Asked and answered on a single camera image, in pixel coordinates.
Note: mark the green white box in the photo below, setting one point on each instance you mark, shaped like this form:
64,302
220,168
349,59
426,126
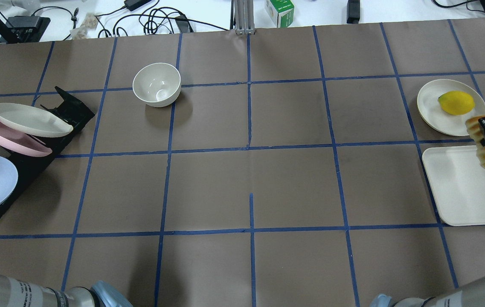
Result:
281,12

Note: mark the black dish rack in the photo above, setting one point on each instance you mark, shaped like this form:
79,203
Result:
74,112

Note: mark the pink plate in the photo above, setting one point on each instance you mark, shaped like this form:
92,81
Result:
21,143

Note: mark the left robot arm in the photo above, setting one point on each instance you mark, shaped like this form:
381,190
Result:
16,293

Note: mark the black power adapter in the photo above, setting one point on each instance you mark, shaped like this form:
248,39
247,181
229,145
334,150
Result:
133,5

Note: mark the cream plate with lemon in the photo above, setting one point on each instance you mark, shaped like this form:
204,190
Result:
431,112

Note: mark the aluminium frame post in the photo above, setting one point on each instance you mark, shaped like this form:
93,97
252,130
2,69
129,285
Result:
242,17

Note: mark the cream bowl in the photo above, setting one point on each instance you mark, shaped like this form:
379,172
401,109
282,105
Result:
158,85

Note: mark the cream rectangular tray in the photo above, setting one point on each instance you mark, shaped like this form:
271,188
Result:
457,183

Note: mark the yellow lemon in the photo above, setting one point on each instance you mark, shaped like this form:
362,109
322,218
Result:
456,103

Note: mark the bag of wooden pieces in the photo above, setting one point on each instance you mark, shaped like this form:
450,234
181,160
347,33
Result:
90,22

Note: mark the cream plate in rack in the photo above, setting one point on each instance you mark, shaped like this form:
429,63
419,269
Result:
33,121

